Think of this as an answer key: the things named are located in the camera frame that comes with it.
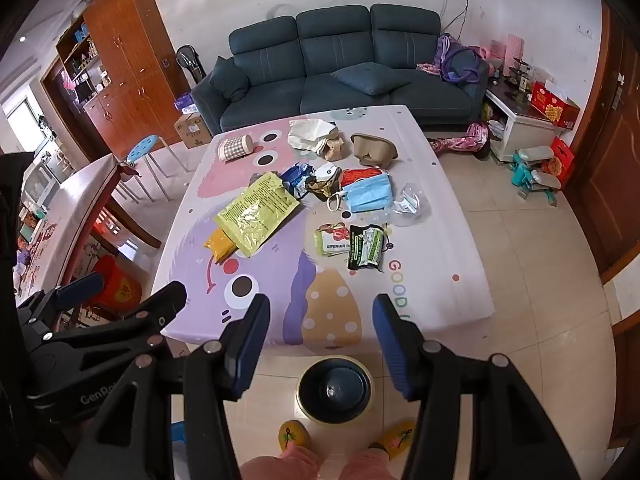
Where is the red snack packet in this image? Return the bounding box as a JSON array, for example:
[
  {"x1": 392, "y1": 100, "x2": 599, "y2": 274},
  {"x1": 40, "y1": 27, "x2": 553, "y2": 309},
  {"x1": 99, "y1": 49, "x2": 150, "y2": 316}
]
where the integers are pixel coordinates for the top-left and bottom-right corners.
[{"x1": 340, "y1": 167, "x2": 386, "y2": 188}]

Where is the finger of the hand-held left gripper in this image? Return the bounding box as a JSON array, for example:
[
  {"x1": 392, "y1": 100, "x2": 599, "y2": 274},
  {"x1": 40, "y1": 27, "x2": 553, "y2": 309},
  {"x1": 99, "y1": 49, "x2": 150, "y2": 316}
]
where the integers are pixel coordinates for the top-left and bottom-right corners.
[
  {"x1": 17, "y1": 272, "x2": 104, "y2": 333},
  {"x1": 45, "y1": 281, "x2": 187, "y2": 356}
]

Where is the cartoon-print covered table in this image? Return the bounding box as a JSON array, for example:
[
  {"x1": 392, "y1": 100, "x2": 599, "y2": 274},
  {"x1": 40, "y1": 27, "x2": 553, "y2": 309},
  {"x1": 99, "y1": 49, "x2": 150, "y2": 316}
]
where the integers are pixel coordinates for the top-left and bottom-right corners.
[{"x1": 150, "y1": 105, "x2": 496, "y2": 356}]

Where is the dark teal cushion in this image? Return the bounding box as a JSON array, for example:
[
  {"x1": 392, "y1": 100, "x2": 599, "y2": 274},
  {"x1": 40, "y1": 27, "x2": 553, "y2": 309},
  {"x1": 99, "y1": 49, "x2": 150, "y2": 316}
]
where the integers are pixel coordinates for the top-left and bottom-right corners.
[
  {"x1": 207, "y1": 56, "x2": 249, "y2": 101},
  {"x1": 330, "y1": 62, "x2": 411, "y2": 96}
]

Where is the person's left leg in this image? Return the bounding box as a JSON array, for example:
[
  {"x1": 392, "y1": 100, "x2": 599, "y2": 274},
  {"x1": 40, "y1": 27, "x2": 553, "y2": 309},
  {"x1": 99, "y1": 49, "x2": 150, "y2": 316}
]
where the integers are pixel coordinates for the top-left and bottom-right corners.
[{"x1": 240, "y1": 445, "x2": 321, "y2": 480}]

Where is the wooden door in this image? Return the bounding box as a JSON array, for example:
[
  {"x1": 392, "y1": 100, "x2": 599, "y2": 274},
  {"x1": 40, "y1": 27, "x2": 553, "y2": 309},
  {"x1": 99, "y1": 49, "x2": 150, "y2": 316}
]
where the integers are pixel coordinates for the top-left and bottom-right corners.
[{"x1": 565, "y1": 0, "x2": 640, "y2": 281}]

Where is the red plastic bucket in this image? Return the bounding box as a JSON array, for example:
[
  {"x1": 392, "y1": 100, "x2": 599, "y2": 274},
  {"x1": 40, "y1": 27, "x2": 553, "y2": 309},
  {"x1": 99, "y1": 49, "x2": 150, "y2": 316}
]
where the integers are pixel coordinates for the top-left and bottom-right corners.
[{"x1": 90, "y1": 255, "x2": 143, "y2": 313}]

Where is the green white snack packet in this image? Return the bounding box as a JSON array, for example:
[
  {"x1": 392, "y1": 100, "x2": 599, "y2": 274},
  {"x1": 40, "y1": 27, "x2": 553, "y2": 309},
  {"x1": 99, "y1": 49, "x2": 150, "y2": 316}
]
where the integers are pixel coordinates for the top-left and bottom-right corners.
[{"x1": 313, "y1": 223, "x2": 353, "y2": 259}]

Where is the pink hoverboard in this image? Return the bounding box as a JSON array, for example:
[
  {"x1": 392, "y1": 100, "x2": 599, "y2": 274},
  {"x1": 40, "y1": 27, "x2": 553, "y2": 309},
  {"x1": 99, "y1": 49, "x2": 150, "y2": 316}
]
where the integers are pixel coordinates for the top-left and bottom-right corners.
[{"x1": 427, "y1": 122, "x2": 491, "y2": 158}]

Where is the black tiered stand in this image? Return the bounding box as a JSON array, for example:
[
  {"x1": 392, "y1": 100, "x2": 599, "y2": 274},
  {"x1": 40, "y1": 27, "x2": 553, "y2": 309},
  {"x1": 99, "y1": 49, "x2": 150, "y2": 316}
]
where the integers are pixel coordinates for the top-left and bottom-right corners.
[{"x1": 502, "y1": 57, "x2": 533, "y2": 91}]

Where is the white low cabinet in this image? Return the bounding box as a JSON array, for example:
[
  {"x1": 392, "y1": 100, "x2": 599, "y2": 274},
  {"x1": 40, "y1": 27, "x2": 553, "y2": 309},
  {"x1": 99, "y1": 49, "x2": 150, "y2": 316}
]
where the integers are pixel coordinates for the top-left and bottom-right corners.
[{"x1": 486, "y1": 85, "x2": 563, "y2": 161}]

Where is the pink gift bag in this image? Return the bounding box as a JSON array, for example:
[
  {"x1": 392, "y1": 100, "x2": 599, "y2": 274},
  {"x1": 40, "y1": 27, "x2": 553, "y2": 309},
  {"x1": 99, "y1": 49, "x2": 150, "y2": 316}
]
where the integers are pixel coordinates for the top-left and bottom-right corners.
[{"x1": 505, "y1": 34, "x2": 526, "y2": 68}]

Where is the clear plastic bag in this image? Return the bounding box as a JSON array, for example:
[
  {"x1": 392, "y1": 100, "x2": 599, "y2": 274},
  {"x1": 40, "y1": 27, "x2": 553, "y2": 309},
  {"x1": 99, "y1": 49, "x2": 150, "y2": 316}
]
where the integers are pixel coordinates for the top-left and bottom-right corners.
[{"x1": 392, "y1": 182, "x2": 430, "y2": 223}]

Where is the yellow-green foil packet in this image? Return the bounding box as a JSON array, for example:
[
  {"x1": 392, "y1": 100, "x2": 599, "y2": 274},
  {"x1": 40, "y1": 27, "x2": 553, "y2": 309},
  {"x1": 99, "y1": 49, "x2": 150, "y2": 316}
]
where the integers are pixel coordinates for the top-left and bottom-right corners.
[{"x1": 215, "y1": 171, "x2": 300, "y2": 259}]

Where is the wooden cabinet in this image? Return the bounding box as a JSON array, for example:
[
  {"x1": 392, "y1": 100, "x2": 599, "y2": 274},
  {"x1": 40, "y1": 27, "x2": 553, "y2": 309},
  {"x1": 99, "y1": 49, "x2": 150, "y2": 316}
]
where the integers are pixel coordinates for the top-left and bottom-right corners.
[{"x1": 42, "y1": 0, "x2": 193, "y2": 158}]

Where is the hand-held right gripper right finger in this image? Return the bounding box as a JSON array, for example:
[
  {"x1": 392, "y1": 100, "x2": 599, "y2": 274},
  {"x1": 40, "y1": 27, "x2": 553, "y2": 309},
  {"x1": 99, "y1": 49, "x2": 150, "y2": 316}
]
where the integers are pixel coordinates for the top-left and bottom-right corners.
[{"x1": 371, "y1": 293, "x2": 586, "y2": 480}]

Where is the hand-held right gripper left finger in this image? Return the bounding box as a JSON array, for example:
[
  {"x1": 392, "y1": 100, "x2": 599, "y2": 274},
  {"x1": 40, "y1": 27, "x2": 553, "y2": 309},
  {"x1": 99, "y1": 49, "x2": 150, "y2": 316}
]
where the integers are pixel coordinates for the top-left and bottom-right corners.
[{"x1": 62, "y1": 292, "x2": 272, "y2": 480}]

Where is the black bin with yellow rim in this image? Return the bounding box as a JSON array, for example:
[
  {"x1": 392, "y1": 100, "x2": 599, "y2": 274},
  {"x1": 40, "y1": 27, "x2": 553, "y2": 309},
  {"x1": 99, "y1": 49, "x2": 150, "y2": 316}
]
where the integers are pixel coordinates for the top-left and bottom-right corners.
[{"x1": 297, "y1": 355, "x2": 373, "y2": 423}]

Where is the blue plastic storage box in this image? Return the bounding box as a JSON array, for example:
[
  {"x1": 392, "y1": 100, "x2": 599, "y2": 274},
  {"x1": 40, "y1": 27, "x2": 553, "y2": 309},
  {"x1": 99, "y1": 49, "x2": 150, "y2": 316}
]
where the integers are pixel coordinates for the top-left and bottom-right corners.
[{"x1": 170, "y1": 422, "x2": 191, "y2": 480}]

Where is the white paper bag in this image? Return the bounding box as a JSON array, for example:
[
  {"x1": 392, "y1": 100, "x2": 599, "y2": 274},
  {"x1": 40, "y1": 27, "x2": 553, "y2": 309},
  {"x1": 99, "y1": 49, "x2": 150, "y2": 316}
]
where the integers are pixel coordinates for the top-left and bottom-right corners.
[{"x1": 287, "y1": 119, "x2": 337, "y2": 153}]

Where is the teal ride-on toy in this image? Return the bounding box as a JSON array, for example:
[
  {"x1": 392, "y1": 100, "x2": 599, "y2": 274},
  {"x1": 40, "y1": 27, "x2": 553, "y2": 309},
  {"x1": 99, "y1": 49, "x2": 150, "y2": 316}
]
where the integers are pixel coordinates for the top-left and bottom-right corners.
[{"x1": 510, "y1": 145, "x2": 563, "y2": 206}]

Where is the purple bag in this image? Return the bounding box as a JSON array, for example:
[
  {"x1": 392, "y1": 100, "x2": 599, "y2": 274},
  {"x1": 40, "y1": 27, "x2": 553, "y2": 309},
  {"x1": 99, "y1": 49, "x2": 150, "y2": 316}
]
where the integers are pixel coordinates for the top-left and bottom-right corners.
[{"x1": 432, "y1": 32, "x2": 488, "y2": 83}]

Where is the blue face mask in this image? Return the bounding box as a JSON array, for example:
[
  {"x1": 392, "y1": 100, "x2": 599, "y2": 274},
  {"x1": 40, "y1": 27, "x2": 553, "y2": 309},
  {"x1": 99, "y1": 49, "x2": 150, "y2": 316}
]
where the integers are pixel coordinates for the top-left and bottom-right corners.
[{"x1": 327, "y1": 172, "x2": 396, "y2": 213}]

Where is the orange packet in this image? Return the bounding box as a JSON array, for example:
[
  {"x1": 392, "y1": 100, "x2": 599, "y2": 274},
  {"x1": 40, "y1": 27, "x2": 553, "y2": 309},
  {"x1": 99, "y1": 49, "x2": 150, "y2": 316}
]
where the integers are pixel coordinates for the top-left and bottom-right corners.
[{"x1": 204, "y1": 227, "x2": 238, "y2": 264}]

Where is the blue round stool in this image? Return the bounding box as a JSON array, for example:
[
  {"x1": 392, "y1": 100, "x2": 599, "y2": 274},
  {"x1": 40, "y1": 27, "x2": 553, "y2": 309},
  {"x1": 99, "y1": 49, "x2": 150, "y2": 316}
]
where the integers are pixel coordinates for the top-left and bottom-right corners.
[{"x1": 118, "y1": 135, "x2": 191, "y2": 203}]

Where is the dark teal sofa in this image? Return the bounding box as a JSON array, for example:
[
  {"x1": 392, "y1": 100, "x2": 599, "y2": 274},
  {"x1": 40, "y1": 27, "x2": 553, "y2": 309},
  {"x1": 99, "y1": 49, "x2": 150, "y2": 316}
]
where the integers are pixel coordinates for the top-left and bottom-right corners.
[{"x1": 191, "y1": 4, "x2": 491, "y2": 133}]

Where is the black yellow snack wrapper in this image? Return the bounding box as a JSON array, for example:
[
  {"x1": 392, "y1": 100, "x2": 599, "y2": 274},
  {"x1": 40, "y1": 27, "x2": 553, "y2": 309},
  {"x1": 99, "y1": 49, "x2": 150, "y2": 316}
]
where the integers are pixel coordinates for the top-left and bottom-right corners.
[{"x1": 305, "y1": 164, "x2": 346, "y2": 201}]

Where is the checkered paper cup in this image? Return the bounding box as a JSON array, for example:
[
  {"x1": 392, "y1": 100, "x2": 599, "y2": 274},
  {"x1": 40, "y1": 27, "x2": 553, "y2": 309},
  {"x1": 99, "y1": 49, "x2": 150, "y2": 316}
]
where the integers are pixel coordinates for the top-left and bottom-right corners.
[{"x1": 217, "y1": 135, "x2": 254, "y2": 162}]

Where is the black green snack packet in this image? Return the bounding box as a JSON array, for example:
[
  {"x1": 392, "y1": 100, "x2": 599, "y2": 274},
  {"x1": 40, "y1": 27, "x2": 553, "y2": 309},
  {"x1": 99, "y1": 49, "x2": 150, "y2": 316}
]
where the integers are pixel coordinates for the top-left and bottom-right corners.
[{"x1": 347, "y1": 223, "x2": 388, "y2": 273}]

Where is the blue snack wrapper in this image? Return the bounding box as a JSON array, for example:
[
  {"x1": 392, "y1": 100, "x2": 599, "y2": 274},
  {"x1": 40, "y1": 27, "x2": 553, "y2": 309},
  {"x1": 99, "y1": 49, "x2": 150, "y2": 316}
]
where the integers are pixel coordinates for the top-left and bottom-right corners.
[{"x1": 280, "y1": 161, "x2": 316, "y2": 198}]

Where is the black electric fan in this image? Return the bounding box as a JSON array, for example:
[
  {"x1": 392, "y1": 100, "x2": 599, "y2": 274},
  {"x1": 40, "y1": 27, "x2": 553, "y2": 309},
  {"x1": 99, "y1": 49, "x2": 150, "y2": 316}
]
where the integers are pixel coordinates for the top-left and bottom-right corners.
[{"x1": 176, "y1": 45, "x2": 206, "y2": 83}]

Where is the cardboard box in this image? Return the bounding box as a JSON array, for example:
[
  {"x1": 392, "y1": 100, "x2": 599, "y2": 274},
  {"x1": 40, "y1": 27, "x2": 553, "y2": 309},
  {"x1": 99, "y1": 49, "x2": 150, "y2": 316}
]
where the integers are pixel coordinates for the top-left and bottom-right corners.
[{"x1": 174, "y1": 112, "x2": 213, "y2": 148}]

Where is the red gift bag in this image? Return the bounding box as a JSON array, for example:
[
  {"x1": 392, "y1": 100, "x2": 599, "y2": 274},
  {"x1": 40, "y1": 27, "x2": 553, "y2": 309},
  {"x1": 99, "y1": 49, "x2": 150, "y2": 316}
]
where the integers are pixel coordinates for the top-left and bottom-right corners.
[{"x1": 545, "y1": 136, "x2": 576, "y2": 188}]

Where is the white microwave oven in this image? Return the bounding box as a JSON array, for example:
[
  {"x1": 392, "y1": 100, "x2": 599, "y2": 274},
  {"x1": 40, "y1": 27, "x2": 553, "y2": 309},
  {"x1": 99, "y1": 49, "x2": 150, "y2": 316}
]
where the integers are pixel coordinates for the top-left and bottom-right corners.
[{"x1": 22, "y1": 160, "x2": 63, "y2": 206}]

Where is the wooden dining table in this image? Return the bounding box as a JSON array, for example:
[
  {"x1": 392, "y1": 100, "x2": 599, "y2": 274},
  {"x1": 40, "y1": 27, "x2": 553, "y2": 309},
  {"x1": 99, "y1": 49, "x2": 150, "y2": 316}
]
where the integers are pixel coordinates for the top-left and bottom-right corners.
[{"x1": 15, "y1": 152, "x2": 161, "y2": 311}]

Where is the red gift box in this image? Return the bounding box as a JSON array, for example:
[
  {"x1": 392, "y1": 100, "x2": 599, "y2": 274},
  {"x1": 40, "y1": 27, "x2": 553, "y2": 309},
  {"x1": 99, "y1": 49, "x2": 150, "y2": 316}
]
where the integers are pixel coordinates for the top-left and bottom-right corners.
[{"x1": 530, "y1": 80, "x2": 581, "y2": 128}]

